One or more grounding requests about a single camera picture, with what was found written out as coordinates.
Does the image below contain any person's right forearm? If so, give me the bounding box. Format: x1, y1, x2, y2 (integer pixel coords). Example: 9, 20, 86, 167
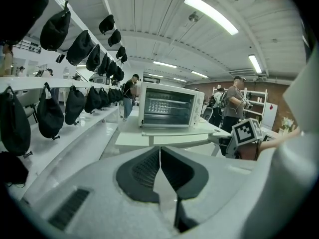
239, 127, 302, 161

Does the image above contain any white table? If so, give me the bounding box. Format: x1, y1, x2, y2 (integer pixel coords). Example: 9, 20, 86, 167
114, 110, 234, 150

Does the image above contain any white cabinet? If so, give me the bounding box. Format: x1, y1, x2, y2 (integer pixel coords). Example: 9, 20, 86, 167
260, 102, 279, 130

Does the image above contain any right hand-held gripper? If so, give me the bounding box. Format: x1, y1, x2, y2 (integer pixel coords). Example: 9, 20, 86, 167
225, 118, 274, 159

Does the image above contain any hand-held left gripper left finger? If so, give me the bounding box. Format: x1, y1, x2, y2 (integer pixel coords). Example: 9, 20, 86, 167
92, 146, 160, 204

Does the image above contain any white toaster oven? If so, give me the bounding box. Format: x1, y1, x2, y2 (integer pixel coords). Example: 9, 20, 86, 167
138, 81, 205, 128

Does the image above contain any white storage shelf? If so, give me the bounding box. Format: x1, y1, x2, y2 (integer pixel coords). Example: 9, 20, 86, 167
213, 85, 269, 124

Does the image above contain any white shelf rack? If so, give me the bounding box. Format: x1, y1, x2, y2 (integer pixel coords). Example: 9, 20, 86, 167
0, 0, 121, 201

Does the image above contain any row of black hanging bags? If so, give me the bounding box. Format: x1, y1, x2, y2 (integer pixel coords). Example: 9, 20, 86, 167
0, 0, 128, 188

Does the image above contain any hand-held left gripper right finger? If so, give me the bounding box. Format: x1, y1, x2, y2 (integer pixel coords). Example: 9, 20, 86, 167
160, 146, 230, 201

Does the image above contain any row of ceiling tube lights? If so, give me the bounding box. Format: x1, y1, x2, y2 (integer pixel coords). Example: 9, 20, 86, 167
149, 0, 263, 82

